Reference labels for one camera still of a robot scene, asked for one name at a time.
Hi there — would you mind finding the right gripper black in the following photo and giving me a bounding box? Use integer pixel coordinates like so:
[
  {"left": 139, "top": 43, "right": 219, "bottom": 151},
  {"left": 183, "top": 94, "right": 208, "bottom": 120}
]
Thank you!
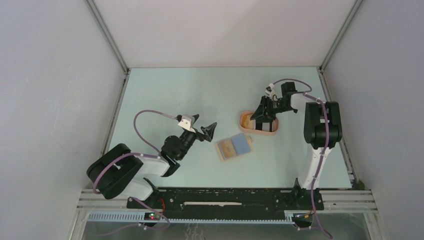
[{"left": 250, "top": 95, "right": 294, "bottom": 124}]

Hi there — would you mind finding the pink oval card tray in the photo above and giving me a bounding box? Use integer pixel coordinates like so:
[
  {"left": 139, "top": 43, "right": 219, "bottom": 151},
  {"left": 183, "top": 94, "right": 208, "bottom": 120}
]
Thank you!
[{"left": 238, "top": 111, "right": 279, "bottom": 136}]

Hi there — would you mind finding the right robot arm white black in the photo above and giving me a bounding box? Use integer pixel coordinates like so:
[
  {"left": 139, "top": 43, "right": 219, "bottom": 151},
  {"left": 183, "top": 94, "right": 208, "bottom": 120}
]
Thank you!
[{"left": 250, "top": 78, "right": 343, "bottom": 209}]

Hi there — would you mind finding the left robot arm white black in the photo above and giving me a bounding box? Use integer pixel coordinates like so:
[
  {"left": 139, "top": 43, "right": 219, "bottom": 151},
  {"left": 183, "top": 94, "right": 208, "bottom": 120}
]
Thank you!
[{"left": 86, "top": 111, "right": 218, "bottom": 208}]

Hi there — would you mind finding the black card in tray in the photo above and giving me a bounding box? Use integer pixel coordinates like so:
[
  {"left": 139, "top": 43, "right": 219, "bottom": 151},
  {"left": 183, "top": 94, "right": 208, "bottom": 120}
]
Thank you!
[{"left": 255, "top": 122, "right": 274, "bottom": 133}]

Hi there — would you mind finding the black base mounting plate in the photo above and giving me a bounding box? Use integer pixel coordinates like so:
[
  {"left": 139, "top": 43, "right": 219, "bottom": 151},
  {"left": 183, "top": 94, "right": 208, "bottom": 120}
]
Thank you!
[{"left": 146, "top": 187, "right": 325, "bottom": 220}]

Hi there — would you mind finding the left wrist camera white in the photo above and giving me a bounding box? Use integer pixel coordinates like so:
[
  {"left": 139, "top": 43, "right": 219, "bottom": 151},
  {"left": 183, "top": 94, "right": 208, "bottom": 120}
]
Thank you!
[{"left": 176, "top": 115, "right": 196, "bottom": 133}]

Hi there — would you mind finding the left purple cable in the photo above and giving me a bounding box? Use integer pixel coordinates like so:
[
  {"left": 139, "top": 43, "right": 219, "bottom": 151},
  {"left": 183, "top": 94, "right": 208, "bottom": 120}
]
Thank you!
[{"left": 92, "top": 109, "right": 180, "bottom": 229}]

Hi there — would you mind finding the purple cable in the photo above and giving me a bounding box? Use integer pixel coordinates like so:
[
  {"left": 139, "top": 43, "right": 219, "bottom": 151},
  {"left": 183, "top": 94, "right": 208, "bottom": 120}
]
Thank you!
[
  {"left": 269, "top": 78, "right": 334, "bottom": 239},
  {"left": 92, "top": 109, "right": 180, "bottom": 229}
]

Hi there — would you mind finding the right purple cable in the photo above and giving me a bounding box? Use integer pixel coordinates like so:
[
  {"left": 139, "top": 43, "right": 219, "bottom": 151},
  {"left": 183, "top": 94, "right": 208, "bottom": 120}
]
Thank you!
[{"left": 269, "top": 78, "right": 334, "bottom": 239}]

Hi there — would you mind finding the white cable duct strip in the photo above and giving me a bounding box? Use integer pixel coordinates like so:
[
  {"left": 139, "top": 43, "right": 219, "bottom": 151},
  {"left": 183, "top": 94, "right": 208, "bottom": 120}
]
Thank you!
[{"left": 86, "top": 211, "right": 294, "bottom": 225}]

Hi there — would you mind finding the aluminium frame rail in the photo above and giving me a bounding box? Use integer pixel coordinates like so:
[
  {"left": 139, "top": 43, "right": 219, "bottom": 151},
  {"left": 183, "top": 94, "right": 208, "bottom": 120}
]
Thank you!
[{"left": 83, "top": 0, "right": 131, "bottom": 75}]

